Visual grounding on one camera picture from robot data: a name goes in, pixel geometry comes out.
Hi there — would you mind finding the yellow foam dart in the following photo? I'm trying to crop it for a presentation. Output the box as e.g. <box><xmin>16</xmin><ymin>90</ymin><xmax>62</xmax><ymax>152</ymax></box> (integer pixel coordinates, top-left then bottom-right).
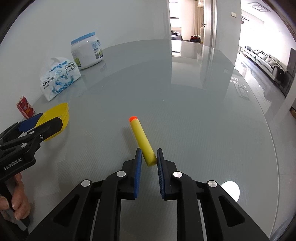
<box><xmin>129</xmin><ymin>116</ymin><xmax>157</xmax><ymax>167</ymax></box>

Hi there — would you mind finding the yellow plastic bowl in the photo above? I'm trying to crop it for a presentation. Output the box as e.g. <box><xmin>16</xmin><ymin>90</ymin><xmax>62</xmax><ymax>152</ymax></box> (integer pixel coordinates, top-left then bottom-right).
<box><xmin>34</xmin><ymin>102</ymin><xmax>70</xmax><ymax>142</ymax></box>

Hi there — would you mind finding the person's left hand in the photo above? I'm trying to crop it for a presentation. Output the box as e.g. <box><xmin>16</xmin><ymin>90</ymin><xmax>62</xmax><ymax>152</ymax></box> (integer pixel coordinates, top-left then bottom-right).
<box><xmin>1</xmin><ymin>173</ymin><xmax>31</xmax><ymax>223</ymax></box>

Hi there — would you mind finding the red soda can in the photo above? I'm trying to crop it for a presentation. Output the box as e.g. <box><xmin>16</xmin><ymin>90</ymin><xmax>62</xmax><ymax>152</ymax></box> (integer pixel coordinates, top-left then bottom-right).
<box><xmin>16</xmin><ymin>96</ymin><xmax>35</xmax><ymax>119</ymax></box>

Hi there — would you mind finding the white blue tissue pack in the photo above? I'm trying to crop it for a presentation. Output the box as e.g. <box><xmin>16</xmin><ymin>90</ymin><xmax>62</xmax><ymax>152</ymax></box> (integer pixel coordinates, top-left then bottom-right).
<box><xmin>40</xmin><ymin>57</ymin><xmax>81</xmax><ymax>101</ymax></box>

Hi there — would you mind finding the white jar blue lid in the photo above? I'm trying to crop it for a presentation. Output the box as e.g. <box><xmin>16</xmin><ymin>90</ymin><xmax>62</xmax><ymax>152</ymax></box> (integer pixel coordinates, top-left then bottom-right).
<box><xmin>70</xmin><ymin>32</ymin><xmax>103</xmax><ymax>70</ymax></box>

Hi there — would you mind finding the grey sofa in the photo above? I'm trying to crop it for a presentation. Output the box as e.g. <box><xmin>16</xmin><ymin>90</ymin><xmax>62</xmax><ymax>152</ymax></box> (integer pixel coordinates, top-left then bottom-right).
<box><xmin>243</xmin><ymin>46</ymin><xmax>287</xmax><ymax>84</ymax></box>

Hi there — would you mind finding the dark refrigerator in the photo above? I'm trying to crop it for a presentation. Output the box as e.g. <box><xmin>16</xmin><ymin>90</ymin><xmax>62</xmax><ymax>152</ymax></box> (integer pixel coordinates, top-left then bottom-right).
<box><xmin>283</xmin><ymin>48</ymin><xmax>296</xmax><ymax>96</ymax></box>

